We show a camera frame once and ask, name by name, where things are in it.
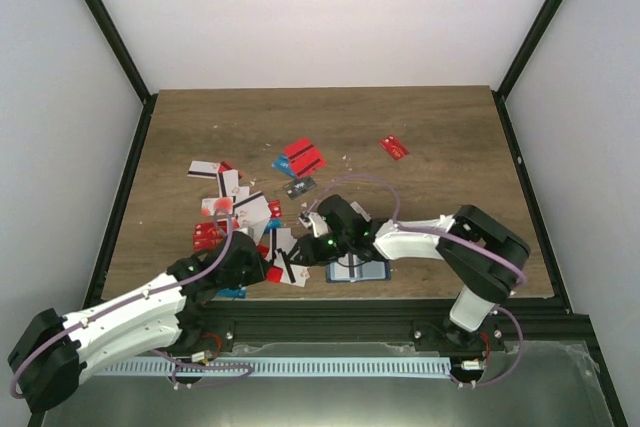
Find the blue card bottom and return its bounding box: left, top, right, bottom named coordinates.
left=216, top=287, right=247, bottom=299

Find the white striped card upright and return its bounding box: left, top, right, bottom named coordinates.
left=217, top=169, right=240, bottom=197

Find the small red card centre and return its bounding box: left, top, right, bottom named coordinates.
left=268, top=200, right=282, bottom=219

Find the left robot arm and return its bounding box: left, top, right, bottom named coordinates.
left=8, top=232, right=270, bottom=413

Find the black VIP card top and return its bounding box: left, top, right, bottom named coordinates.
left=283, top=176, right=317, bottom=200

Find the purple cable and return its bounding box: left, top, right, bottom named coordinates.
left=304, top=174, right=529, bottom=390
left=9, top=209, right=254, bottom=398

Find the light blue slotted rail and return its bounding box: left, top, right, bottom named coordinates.
left=99, top=356, right=451, bottom=380

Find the black aluminium frame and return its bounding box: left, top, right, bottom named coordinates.
left=27, top=0, right=629, bottom=427

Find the white floral VIP card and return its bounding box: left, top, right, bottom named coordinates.
left=351, top=201, right=371, bottom=222

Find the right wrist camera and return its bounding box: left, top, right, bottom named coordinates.
left=299, top=212, right=329, bottom=238

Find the blue card top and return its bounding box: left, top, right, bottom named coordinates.
left=272, top=154, right=296, bottom=178

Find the white red-circle card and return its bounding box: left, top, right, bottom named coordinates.
left=201, top=197, right=234, bottom=217

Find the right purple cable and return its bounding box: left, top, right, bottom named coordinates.
left=304, top=174, right=529, bottom=390

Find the white striped card top-left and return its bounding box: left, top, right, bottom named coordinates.
left=187, top=160, right=220, bottom=179

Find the red gold cards pile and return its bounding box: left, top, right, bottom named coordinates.
left=192, top=221, right=227, bottom=252

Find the blue card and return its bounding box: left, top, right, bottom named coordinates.
left=272, top=154, right=296, bottom=178
left=216, top=287, right=247, bottom=299

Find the blue leather card holder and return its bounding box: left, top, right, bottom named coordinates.
left=326, top=254, right=391, bottom=283

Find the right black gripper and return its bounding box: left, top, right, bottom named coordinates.
left=286, top=231, right=352, bottom=267

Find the red striped card top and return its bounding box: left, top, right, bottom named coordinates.
left=283, top=138, right=326, bottom=178

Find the red card far right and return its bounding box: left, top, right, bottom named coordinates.
left=379, top=135, right=409, bottom=161

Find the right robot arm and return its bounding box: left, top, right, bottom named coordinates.
left=283, top=195, right=531, bottom=350

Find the white striped card bottom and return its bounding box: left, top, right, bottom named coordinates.
left=267, top=259, right=310, bottom=287

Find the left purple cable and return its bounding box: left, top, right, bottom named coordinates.
left=9, top=209, right=254, bottom=398

